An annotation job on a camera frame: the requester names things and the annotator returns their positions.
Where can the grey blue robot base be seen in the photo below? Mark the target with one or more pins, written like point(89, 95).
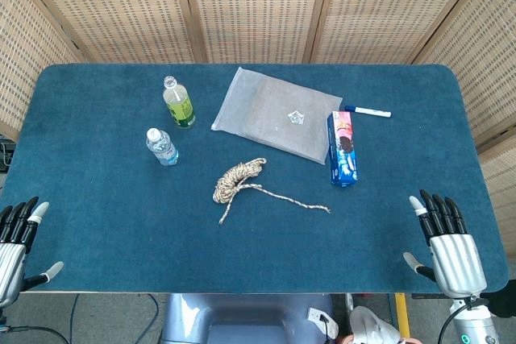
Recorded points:
point(242, 320)

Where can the white marker with blue cap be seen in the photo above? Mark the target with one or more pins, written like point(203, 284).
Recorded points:
point(369, 111)

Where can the small clear water bottle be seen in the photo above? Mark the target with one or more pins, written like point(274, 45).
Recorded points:
point(162, 148)

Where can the blue felt table mat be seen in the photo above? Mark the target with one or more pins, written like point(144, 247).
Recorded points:
point(121, 219)

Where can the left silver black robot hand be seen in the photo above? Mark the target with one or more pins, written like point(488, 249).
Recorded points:
point(12, 253)

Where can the blue cookie box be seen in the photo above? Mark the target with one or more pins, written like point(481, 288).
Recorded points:
point(342, 150)

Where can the yellow metal post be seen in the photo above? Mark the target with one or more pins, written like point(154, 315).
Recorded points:
point(401, 316)

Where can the white power socket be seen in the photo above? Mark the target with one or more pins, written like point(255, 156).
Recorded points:
point(320, 320)

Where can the white crumpled cloth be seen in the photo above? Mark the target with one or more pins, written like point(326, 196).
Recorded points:
point(371, 326)

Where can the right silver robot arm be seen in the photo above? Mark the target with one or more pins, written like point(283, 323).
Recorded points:
point(475, 326)

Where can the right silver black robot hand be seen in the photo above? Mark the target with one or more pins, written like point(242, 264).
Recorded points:
point(455, 259)

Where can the woven rattan screen panel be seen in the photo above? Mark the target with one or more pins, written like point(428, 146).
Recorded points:
point(24, 58)
point(483, 58)
point(502, 207)
point(395, 9)
point(258, 9)
point(121, 9)

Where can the green tea plastic bottle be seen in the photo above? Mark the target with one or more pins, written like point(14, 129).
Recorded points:
point(179, 108)

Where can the grey frosted zip bag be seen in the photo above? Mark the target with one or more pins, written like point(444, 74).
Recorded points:
point(274, 114)

